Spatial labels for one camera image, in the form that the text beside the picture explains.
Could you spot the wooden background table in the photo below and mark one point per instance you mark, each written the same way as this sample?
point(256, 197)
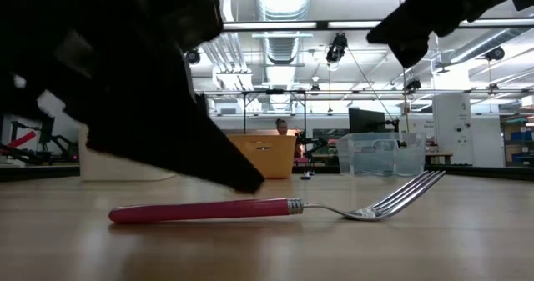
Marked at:
point(438, 154)

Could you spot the clear plastic bin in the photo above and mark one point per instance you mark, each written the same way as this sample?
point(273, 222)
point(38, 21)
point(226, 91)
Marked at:
point(375, 156)

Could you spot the white plastic bin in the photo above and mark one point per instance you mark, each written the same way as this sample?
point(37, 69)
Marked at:
point(125, 170)

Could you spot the silver ceiling duct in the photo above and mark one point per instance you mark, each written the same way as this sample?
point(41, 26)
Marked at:
point(283, 6)

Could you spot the white pillar with signs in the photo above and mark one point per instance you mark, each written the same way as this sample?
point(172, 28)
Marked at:
point(452, 118)

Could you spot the person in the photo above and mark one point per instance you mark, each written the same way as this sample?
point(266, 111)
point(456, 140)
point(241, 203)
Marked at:
point(282, 126)

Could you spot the small black monitor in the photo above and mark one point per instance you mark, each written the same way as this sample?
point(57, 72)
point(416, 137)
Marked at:
point(47, 133)

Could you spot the black background robot arm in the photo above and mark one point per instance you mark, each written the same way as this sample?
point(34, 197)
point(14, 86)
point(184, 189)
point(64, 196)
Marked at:
point(313, 141)

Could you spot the black dome ceiling camera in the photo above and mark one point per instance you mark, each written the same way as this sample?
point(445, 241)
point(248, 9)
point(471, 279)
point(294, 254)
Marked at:
point(495, 53)
point(194, 58)

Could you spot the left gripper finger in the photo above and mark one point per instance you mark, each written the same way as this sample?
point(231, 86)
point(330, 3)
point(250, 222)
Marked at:
point(175, 139)

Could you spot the black hanging camera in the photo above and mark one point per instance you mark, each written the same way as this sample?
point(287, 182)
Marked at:
point(413, 85)

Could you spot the orange plastic bin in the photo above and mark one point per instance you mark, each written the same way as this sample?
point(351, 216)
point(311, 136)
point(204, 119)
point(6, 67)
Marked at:
point(271, 160)

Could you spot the shelf with blue bins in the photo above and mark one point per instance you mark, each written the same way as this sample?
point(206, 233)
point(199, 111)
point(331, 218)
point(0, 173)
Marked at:
point(517, 147)

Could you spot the red background arm link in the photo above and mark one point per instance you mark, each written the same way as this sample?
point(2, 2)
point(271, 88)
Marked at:
point(23, 140)

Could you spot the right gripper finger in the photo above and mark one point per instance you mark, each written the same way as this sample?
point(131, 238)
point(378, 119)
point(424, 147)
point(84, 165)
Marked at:
point(400, 24)
point(413, 51)

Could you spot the black background workstation frame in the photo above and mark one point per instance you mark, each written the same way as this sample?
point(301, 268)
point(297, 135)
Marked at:
point(275, 91)

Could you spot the black metal frame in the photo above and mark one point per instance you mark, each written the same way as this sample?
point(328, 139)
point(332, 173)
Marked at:
point(25, 172)

